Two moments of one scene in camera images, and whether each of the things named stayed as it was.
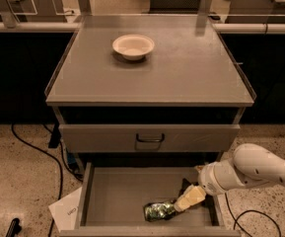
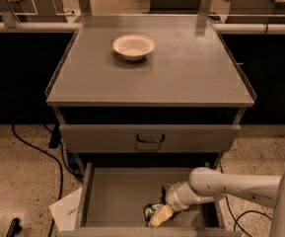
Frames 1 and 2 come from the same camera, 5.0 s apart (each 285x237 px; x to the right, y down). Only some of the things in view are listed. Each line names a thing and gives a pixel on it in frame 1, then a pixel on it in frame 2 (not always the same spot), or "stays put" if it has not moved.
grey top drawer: (148, 137) stays put
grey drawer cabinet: (149, 90) stays put
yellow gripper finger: (184, 186) to (169, 187)
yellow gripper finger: (191, 196) to (161, 214)
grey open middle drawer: (114, 197) stays put
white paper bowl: (133, 46) stays put
